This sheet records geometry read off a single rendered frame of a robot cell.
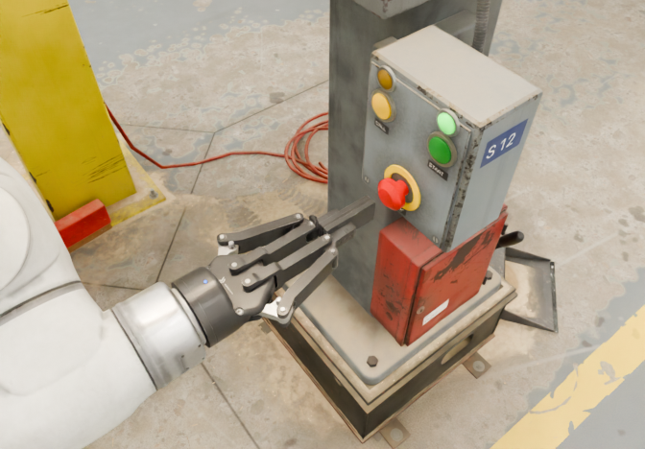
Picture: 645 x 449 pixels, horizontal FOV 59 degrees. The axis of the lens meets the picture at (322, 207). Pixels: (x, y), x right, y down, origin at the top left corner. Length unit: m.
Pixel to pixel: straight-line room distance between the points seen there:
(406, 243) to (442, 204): 0.45
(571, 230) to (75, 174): 1.61
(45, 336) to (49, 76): 1.25
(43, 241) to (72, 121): 1.29
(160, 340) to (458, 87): 0.37
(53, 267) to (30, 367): 0.09
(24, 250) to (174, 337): 0.14
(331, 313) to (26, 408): 0.93
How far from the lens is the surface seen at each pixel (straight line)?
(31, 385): 0.53
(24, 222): 0.52
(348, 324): 1.35
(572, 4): 3.29
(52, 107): 1.77
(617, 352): 1.84
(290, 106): 2.36
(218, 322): 0.56
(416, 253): 1.07
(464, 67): 0.63
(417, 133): 0.62
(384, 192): 0.66
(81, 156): 1.89
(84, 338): 0.53
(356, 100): 1.01
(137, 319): 0.54
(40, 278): 0.55
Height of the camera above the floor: 1.47
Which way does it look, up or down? 49 degrees down
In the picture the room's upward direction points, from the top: straight up
